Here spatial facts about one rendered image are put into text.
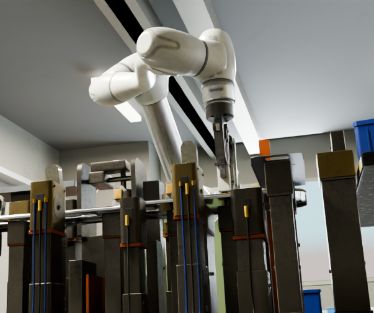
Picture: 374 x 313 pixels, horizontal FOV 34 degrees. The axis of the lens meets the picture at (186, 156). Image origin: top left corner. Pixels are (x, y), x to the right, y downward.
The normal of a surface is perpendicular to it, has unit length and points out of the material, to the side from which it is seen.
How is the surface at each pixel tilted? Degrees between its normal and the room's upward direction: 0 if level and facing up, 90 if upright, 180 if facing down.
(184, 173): 90
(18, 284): 90
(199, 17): 180
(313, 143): 90
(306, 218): 90
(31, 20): 180
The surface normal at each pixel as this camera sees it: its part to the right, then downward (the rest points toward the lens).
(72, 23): 0.05, 0.96
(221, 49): 0.55, -0.30
